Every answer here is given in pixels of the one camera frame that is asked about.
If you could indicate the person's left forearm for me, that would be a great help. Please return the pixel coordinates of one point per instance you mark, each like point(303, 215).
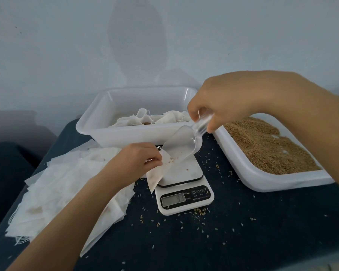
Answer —
point(53, 231)

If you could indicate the dark blue tablecloth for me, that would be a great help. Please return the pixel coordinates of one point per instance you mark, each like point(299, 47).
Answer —
point(254, 234)
point(5, 183)

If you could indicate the white tray of grain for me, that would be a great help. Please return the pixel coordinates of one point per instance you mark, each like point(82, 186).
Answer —
point(254, 177)

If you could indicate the white plastic tub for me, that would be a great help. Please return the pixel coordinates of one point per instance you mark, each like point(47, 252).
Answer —
point(101, 129)

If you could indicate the person's left hand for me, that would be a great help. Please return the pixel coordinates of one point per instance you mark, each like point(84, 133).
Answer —
point(131, 162)

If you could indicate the person's right hand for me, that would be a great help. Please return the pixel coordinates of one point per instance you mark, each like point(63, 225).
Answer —
point(231, 98)

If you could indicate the clear plastic scoop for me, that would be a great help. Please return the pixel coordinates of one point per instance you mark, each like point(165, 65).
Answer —
point(183, 142)

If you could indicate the pile of white bags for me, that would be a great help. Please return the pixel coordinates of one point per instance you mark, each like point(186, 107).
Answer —
point(51, 194)

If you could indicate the person's right forearm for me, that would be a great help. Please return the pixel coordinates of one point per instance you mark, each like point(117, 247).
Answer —
point(311, 115)

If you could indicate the white digital kitchen scale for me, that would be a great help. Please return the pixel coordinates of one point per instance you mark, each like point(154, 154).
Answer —
point(183, 197)

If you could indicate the white mesh bag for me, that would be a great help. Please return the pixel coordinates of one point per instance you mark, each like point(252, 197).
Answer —
point(157, 175)

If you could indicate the brown grain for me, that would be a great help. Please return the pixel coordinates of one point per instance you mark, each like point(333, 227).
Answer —
point(277, 146)

